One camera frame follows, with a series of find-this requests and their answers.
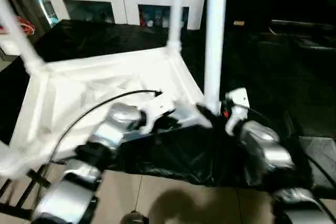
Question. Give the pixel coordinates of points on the small tan block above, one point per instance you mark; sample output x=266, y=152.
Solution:
x=239, y=23

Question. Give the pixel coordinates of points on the black work mat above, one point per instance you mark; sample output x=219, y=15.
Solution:
x=262, y=77

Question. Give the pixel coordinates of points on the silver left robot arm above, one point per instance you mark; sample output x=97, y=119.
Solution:
x=105, y=135

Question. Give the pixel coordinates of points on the white plastic table top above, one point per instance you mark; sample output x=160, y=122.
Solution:
x=94, y=87

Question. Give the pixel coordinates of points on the black folding table frame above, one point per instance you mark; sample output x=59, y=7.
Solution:
x=23, y=192

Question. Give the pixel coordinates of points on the black flat bar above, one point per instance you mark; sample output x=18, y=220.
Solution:
x=304, y=24

